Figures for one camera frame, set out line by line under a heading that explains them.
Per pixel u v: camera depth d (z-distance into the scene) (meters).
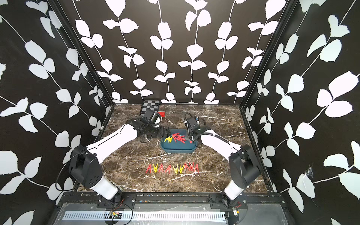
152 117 0.67
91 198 0.77
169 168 0.86
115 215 0.70
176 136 0.99
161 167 0.86
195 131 0.67
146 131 0.63
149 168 0.85
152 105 1.18
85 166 0.43
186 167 0.86
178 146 1.01
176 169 0.84
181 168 0.86
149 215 0.70
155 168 0.85
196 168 0.85
